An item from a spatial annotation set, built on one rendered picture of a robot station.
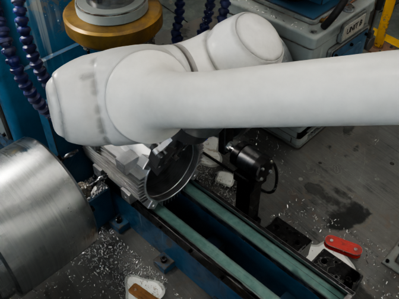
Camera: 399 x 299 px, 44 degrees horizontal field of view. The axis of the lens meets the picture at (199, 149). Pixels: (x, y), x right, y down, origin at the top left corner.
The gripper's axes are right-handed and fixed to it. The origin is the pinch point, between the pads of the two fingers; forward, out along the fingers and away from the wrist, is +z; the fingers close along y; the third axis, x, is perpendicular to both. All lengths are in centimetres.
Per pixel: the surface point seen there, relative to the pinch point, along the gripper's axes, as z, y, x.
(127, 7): -15.8, -5.6, -23.3
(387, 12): 102, -238, -10
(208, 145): 35.4, -32.9, -1.0
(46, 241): 2.7, 24.9, -0.2
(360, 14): -4, -68, -1
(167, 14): 193, -176, -113
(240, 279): 5.8, -0.7, 27.2
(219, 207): 13.3, -11.1, 14.2
